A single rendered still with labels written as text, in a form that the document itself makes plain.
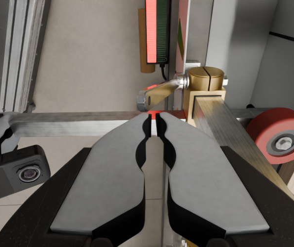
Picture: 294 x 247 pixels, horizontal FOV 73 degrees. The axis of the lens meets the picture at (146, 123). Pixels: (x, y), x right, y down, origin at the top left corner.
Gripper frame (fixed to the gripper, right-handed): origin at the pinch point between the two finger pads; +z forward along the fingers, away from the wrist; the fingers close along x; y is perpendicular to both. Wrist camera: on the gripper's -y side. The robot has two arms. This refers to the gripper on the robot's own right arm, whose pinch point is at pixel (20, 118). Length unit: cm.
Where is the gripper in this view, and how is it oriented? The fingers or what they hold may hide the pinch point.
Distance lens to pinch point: 41.6
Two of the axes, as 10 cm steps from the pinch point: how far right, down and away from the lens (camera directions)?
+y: -10.0, 0.3, 0.0
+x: 0.3, 8.5, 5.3
